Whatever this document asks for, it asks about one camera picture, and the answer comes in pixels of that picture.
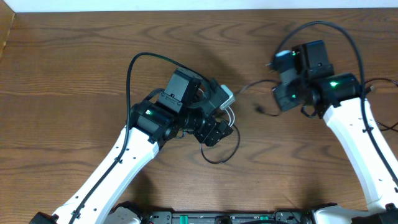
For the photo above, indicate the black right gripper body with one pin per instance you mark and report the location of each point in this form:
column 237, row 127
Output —
column 290, row 96

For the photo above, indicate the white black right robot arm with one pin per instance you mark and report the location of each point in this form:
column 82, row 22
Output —
column 352, row 122

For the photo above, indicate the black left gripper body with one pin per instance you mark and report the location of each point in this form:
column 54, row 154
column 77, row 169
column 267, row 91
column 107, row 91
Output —
column 214, row 134

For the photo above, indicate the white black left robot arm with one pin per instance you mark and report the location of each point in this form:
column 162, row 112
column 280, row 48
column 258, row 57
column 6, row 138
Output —
column 148, row 127

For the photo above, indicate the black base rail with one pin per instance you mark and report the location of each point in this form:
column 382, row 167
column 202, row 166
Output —
column 278, row 216

